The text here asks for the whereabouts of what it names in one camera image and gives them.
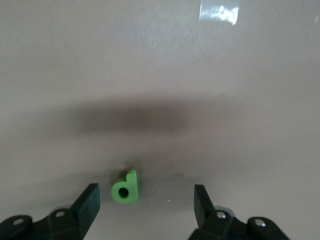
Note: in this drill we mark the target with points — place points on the square tape patch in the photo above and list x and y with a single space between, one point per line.
215 12

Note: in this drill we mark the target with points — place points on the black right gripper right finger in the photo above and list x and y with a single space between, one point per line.
203 212

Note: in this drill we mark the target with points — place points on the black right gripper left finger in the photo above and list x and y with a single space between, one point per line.
85 210

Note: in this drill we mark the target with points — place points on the green letter p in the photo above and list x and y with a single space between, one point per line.
131 185

